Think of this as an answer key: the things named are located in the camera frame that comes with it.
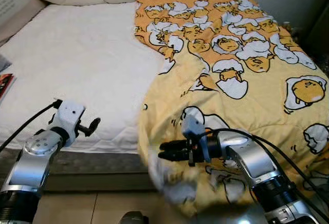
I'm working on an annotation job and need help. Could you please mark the dark bedside cabinet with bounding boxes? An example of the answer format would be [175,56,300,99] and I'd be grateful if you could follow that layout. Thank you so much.
[303,1,329,76]

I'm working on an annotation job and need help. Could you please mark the white quilted mattress pad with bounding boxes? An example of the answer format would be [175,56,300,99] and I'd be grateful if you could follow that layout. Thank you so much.
[0,2,168,154]

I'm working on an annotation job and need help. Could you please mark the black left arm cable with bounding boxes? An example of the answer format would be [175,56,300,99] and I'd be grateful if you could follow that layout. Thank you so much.
[0,100,62,153]

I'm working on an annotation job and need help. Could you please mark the grey-white mattress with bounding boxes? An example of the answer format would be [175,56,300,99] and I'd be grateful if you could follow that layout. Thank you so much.
[0,147,150,176]

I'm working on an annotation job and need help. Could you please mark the red green cover book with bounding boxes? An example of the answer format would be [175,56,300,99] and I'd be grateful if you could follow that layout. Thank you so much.
[0,73,15,101]

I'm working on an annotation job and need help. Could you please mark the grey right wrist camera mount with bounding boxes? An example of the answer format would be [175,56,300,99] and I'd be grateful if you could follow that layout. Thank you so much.
[181,114,211,163]

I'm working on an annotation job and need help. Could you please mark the grey robot foot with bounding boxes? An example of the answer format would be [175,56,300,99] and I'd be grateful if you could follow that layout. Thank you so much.
[119,211,150,224]

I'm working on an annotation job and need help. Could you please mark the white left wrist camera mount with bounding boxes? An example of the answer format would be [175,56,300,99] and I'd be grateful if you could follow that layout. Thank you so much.
[50,100,86,145]

